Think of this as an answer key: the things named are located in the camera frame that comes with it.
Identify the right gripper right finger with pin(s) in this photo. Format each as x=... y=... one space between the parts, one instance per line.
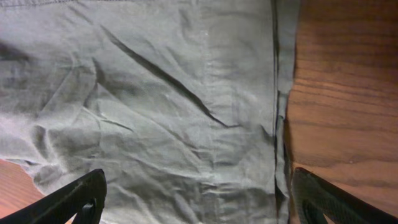
x=317 y=200

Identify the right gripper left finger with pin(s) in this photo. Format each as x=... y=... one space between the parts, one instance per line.
x=82 y=200

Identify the grey shorts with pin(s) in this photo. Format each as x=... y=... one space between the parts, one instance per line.
x=180 y=102

